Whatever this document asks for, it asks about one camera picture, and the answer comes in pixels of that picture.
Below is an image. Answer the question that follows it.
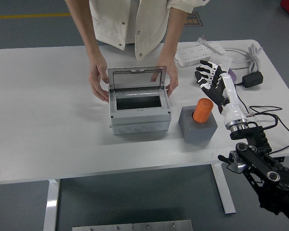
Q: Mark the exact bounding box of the person's right hand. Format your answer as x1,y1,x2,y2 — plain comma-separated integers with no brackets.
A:
88,56,110,102

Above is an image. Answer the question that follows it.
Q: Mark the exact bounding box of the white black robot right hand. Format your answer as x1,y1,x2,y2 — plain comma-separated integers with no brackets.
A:
194,60,248,126

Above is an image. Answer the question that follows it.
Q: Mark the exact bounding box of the person's left hand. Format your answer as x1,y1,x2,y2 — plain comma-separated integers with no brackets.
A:
156,56,179,98

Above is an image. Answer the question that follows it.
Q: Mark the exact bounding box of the orange cylindrical battery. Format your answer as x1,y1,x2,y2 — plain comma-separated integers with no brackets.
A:
192,98,214,124

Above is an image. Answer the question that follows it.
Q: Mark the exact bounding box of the smoky transparent hinged box lid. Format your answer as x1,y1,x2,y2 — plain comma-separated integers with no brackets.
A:
107,66,168,93

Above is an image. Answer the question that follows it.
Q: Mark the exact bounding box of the grey plastic enclosure box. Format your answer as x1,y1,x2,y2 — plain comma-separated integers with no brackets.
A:
108,88,172,135

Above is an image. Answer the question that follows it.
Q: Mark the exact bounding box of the grey block battery holder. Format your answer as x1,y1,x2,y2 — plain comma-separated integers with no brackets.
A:
178,105,219,145

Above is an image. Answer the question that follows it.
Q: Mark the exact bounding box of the white power strip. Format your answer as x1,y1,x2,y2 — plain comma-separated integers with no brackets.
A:
174,44,216,67

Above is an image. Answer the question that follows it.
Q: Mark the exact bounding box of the black power adapter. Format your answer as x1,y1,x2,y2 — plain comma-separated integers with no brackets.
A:
242,71,264,89

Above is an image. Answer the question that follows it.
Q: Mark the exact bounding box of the black floor sign sticker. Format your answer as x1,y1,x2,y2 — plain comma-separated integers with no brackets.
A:
183,12,204,27

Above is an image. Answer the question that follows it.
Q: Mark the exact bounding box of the person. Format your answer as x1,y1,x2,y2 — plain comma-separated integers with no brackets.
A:
65,0,210,63

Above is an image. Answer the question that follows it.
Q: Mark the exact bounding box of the white table leg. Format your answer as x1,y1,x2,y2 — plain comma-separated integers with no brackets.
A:
43,179,61,231
211,164,236,215

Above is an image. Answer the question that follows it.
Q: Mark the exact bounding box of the grey metal plate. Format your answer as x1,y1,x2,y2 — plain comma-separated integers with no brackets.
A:
71,223,134,231
132,219,193,231

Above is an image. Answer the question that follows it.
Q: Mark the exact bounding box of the white square wall plate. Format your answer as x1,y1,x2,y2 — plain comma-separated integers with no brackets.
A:
209,53,233,70

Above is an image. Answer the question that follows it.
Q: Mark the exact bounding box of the thin black adapter cable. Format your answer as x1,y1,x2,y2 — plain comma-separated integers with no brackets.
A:
235,81,289,154

